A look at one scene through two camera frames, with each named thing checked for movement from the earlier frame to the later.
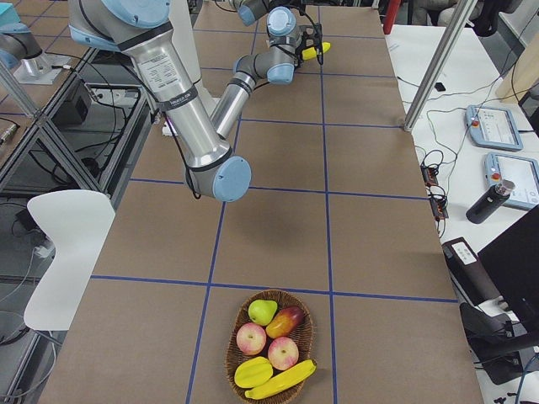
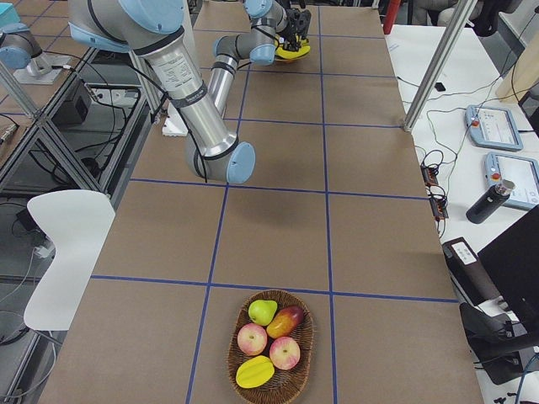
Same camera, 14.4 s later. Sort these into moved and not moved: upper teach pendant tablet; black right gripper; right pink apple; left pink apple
Moved: black right gripper
Not moved: upper teach pendant tablet; left pink apple; right pink apple
